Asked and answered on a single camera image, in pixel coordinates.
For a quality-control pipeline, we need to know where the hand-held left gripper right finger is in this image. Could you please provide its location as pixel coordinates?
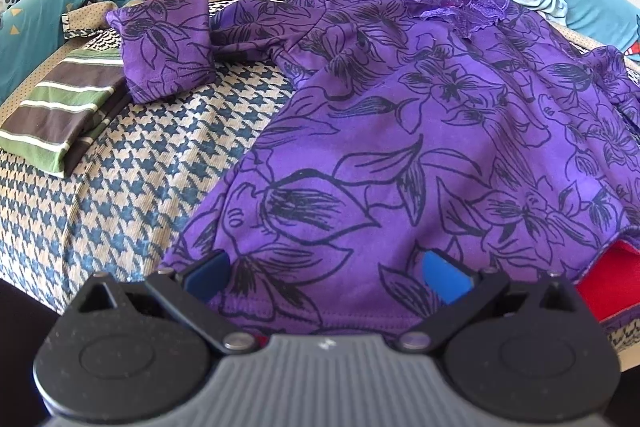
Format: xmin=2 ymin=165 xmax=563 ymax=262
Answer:
xmin=395 ymin=248 xmax=583 ymax=355

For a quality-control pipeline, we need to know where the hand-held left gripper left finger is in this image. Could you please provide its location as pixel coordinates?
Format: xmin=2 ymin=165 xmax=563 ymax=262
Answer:
xmin=70 ymin=251 xmax=258 ymax=355

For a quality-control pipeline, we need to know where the purple floral shirt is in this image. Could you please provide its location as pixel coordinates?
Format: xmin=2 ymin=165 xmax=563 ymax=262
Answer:
xmin=105 ymin=0 xmax=640 ymax=338

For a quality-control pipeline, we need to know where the houndstooth bed blanket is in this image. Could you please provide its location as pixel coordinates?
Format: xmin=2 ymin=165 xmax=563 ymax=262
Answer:
xmin=0 ymin=0 xmax=640 ymax=355

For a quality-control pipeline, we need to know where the red cloth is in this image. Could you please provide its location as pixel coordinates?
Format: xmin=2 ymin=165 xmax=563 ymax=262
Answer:
xmin=575 ymin=242 xmax=640 ymax=323

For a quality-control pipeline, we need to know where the green striped folded shirt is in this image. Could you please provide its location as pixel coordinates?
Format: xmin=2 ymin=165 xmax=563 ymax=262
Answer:
xmin=0 ymin=47 xmax=126 ymax=178

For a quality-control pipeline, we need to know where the teal triangle print cloth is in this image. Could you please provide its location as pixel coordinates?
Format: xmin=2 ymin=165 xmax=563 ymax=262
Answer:
xmin=0 ymin=0 xmax=108 ymax=108

